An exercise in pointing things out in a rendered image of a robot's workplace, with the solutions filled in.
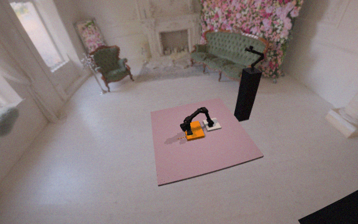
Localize orange flat deck plate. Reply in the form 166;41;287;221
185;121;205;141

